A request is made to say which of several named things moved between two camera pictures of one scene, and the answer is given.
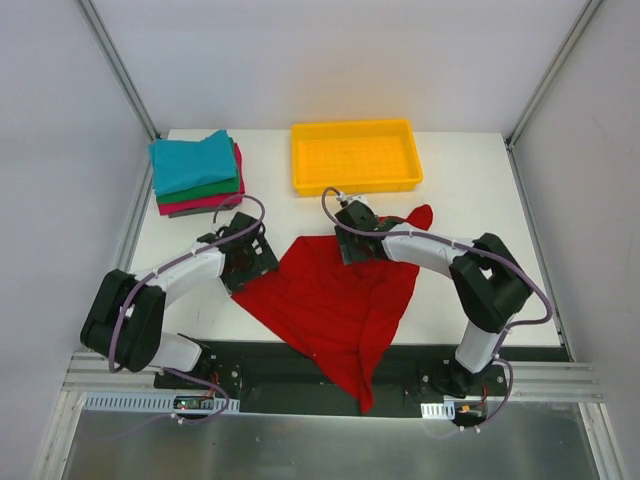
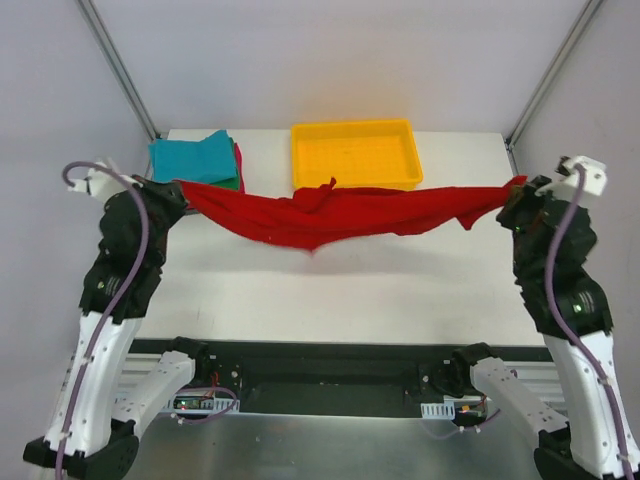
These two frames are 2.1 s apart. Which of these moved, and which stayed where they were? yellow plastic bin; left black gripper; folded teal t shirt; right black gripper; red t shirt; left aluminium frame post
Moved: red t shirt; left black gripper; right black gripper
Stayed: folded teal t shirt; yellow plastic bin; left aluminium frame post
